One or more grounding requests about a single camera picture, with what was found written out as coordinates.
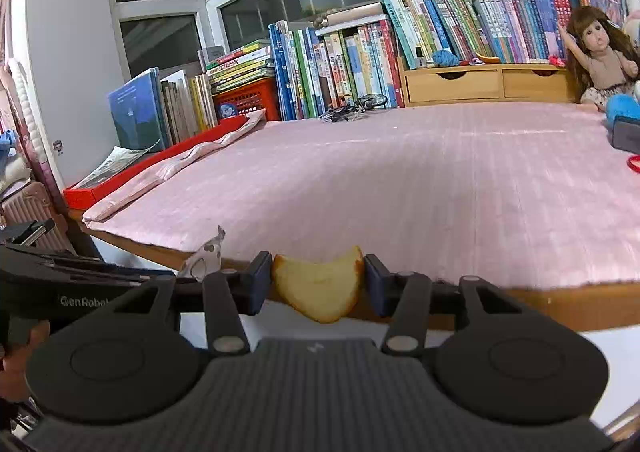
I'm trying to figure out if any open magazine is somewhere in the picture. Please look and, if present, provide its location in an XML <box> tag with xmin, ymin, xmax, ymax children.
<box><xmin>72</xmin><ymin>138</ymin><xmax>162</xmax><ymax>191</ymax></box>

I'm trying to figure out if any red plastic basket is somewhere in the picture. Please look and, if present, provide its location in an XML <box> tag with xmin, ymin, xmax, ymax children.
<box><xmin>212</xmin><ymin>77</ymin><xmax>282</xmax><ymax>122</ymax></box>

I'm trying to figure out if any pink padded cushion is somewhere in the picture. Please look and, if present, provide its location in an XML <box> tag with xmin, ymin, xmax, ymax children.
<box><xmin>0</xmin><ymin>57</ymin><xmax>68</xmax><ymax>215</ymax></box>

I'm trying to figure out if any stack of flat books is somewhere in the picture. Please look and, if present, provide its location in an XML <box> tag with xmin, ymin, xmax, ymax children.
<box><xmin>205</xmin><ymin>38</ymin><xmax>277</xmax><ymax>94</ymax></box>

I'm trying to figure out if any row of blue green books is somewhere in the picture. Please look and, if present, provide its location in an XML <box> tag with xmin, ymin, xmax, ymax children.
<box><xmin>268</xmin><ymin>19</ymin><xmax>406</xmax><ymax>122</ymax></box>

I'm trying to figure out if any white rabbit plush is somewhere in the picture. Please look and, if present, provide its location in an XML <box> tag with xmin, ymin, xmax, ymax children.
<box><xmin>624</xmin><ymin>0</ymin><xmax>640</xmax><ymax>40</ymax></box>

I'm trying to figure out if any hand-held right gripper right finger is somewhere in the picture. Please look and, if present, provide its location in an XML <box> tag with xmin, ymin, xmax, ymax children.
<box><xmin>365</xmin><ymin>252</ymin><xmax>532</xmax><ymax>358</ymax></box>

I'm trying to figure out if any brown-haired doll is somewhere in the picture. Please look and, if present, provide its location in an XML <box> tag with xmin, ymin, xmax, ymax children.
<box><xmin>557</xmin><ymin>6</ymin><xmax>640</xmax><ymax>112</ymax></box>

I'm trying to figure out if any black miniature bicycle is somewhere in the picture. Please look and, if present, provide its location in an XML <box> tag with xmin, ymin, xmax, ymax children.
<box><xmin>319</xmin><ymin>93</ymin><xmax>389</xmax><ymax>124</ymax></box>

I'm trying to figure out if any folded pink cloth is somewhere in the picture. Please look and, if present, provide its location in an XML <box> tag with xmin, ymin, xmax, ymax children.
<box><xmin>82</xmin><ymin>109</ymin><xmax>267</xmax><ymax>223</ymax></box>

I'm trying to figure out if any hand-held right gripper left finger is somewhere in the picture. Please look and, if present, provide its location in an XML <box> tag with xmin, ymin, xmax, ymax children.
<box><xmin>106</xmin><ymin>251</ymin><xmax>274</xmax><ymax>358</ymax></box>

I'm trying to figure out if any pink suitcase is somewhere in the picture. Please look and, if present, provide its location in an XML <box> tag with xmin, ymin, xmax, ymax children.
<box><xmin>0</xmin><ymin>179</ymin><xmax>78</xmax><ymax>255</ymax></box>

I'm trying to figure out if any row of thin beige books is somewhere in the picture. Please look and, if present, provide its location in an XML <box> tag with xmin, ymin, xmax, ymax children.
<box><xmin>160</xmin><ymin>69</ymin><xmax>219</xmax><ymax>145</ymax></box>

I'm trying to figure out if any wooden drawer organizer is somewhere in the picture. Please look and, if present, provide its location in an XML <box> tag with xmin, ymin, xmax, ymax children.
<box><xmin>397</xmin><ymin>56</ymin><xmax>576</xmax><ymax>107</ymax></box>

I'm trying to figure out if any blue plush cat toy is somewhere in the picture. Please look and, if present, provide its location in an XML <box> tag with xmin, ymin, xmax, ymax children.
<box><xmin>606</xmin><ymin>94</ymin><xmax>640</xmax><ymax>128</ymax></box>

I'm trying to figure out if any orange peel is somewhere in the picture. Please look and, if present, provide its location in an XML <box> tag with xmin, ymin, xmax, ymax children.
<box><xmin>271</xmin><ymin>245</ymin><xmax>366</xmax><ymax>324</ymax></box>

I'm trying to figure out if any grey charger block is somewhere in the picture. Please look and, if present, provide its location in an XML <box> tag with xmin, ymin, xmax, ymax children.
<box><xmin>611</xmin><ymin>114</ymin><xmax>640</xmax><ymax>155</ymax></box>

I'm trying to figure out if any person's left hand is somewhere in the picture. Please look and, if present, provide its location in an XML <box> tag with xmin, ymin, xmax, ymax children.
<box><xmin>0</xmin><ymin>319</ymin><xmax>52</xmax><ymax>403</ymax></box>

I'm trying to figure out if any large dark blue book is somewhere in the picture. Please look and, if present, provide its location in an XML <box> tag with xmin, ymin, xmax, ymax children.
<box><xmin>107</xmin><ymin>67</ymin><xmax>168</xmax><ymax>154</ymax></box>

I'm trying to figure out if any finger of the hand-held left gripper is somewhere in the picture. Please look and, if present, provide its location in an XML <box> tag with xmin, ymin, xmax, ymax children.
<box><xmin>174</xmin><ymin>281</ymin><xmax>207</xmax><ymax>318</ymax></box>

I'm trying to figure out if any tan paper roll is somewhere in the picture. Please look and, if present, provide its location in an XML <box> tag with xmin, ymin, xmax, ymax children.
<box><xmin>320</xmin><ymin>2</ymin><xmax>385</xmax><ymax>29</ymax></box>

